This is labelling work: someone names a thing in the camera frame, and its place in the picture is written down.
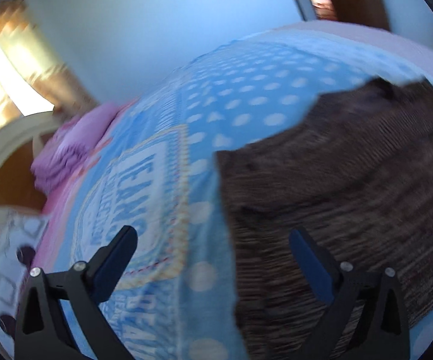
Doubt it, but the patterned white pillow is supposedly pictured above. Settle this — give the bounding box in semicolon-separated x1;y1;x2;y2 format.
0;210;50;349

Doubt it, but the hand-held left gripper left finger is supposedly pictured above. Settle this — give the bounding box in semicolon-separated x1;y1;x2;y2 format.
13;225;138;360

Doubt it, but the patchwork printed bed sheet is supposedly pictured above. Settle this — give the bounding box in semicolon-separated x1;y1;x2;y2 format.
0;20;433;360

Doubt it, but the cream and wood headboard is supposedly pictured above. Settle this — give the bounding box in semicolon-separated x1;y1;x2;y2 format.
0;114;58;282

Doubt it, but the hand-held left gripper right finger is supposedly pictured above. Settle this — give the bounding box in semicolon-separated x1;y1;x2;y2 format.
289;228;410;360

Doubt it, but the folded pink blanket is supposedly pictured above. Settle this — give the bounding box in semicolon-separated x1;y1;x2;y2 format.
31;101;138;196

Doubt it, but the brown knitted sweater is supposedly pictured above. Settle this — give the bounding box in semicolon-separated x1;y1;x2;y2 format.
216;77;433;360

